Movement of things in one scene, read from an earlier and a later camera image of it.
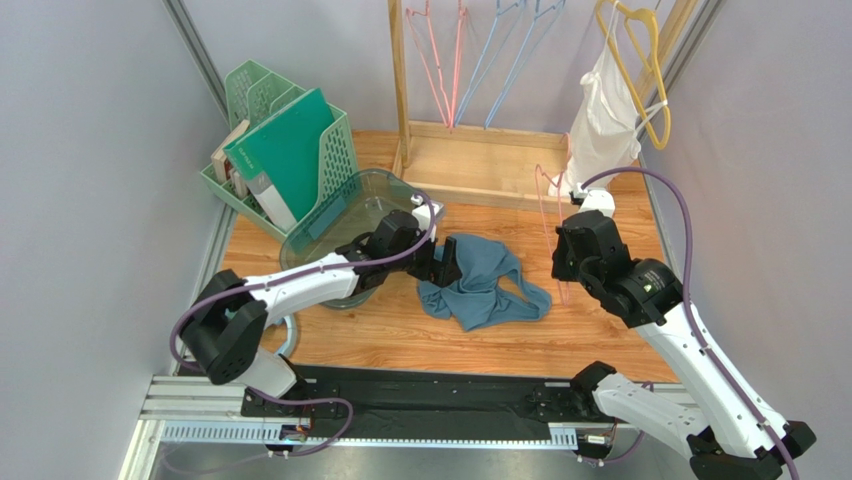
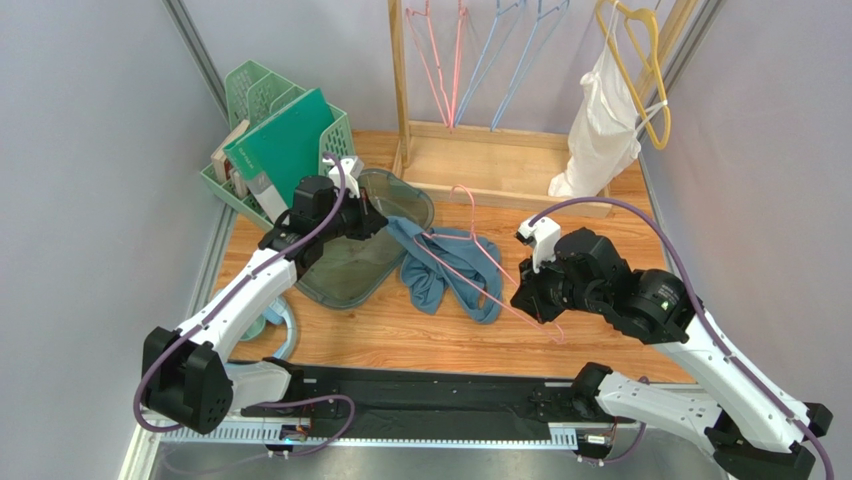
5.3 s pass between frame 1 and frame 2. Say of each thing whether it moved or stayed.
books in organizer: stayed
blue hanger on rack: stayed
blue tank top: moved
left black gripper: moved
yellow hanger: stayed
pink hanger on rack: stayed
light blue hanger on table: stayed
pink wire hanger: moved
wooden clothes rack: stayed
